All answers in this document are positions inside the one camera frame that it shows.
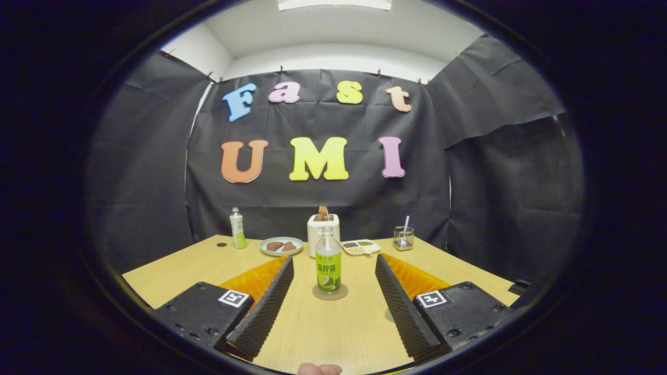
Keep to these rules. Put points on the brown round coaster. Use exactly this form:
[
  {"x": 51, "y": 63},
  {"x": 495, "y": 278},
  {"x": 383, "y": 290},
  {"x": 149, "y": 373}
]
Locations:
[{"x": 319, "y": 295}]

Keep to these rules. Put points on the small black block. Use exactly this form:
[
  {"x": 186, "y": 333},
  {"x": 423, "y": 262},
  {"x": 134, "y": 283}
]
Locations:
[{"x": 519, "y": 287}]

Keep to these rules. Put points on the green label juice bottle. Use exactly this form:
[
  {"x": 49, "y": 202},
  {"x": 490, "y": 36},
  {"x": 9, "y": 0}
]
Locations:
[{"x": 328, "y": 271}]

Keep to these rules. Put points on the brown bread slice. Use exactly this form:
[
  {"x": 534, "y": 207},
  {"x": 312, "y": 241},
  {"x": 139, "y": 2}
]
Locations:
[{"x": 323, "y": 212}]

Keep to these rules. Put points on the pale green plate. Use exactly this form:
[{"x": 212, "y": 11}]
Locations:
[{"x": 281, "y": 253}]

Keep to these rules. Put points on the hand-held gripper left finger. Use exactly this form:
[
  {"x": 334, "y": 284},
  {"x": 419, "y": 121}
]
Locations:
[{"x": 266, "y": 312}]

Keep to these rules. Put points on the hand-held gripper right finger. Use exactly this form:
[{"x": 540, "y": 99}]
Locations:
[{"x": 404, "y": 312}]

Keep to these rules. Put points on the small white green bottle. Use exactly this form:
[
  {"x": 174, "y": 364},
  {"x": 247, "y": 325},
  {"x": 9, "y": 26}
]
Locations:
[{"x": 238, "y": 232}]

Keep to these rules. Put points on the ceiling light panel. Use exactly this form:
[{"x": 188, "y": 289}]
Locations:
[{"x": 333, "y": 4}]

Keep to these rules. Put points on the cream toaster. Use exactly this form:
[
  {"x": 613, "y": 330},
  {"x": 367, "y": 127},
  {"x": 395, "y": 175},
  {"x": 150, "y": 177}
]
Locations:
[{"x": 312, "y": 234}]

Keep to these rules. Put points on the brown food piece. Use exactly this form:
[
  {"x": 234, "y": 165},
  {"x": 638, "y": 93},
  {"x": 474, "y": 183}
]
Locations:
[
  {"x": 289, "y": 247},
  {"x": 274, "y": 246}
]

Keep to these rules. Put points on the wooden table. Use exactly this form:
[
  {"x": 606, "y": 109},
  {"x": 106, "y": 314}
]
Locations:
[{"x": 333, "y": 333}]

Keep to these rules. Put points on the black backdrop cloth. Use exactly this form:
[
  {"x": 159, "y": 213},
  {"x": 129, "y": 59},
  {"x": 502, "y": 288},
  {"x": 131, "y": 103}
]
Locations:
[{"x": 458, "y": 177}]

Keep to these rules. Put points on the white divided tray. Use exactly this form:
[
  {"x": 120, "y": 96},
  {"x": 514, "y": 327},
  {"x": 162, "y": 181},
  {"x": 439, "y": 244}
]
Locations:
[{"x": 360, "y": 247}]

